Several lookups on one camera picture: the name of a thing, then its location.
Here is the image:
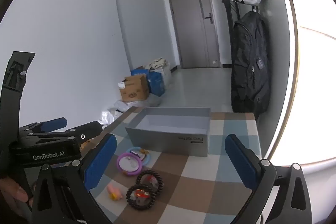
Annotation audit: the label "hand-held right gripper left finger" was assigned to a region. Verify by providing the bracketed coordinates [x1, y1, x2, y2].
[31, 133, 117, 224]

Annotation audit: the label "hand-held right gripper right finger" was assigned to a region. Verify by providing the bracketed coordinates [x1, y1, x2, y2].
[225, 134, 319, 224]

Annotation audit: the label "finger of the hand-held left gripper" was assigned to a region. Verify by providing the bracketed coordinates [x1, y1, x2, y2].
[19, 117, 68, 136]
[29, 121, 104, 146]

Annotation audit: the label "purple ring bracelet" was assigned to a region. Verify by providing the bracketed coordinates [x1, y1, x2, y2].
[116, 152, 143, 175]

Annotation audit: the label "pink hair clip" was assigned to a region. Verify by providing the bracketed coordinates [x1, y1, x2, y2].
[107, 185, 123, 200]

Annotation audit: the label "dark bead bracelet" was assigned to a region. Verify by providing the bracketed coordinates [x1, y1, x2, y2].
[126, 184, 156, 211]
[136, 170, 163, 194]

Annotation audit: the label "blue ring bracelet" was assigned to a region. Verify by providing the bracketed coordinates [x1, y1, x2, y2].
[126, 147, 151, 165]

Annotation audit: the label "grey cardboard box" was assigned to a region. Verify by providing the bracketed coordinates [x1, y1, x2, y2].
[125, 107, 212, 157]

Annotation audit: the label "person's left hand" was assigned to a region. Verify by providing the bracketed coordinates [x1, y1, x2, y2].
[0, 178, 36, 214]

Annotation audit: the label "white plastic bags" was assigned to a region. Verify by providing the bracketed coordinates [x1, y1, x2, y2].
[98, 101, 132, 127]

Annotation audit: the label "checked tablecloth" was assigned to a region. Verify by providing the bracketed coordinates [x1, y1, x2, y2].
[79, 106, 263, 224]

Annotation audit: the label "brown cardboard box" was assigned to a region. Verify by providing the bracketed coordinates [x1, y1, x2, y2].
[119, 74, 150, 102]

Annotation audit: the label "grey plastic bag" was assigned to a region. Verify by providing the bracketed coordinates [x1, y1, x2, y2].
[131, 94, 162, 107]

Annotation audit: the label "blue carton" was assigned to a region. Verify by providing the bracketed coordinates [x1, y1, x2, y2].
[147, 69, 168, 96]
[130, 68, 149, 77]

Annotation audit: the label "black backpack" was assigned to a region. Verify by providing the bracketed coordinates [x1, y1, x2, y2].
[230, 11, 271, 119]

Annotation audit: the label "white sack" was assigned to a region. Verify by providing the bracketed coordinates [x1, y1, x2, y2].
[146, 57, 172, 85]

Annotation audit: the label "grey door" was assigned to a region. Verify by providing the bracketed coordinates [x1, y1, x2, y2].
[165, 0, 221, 69]

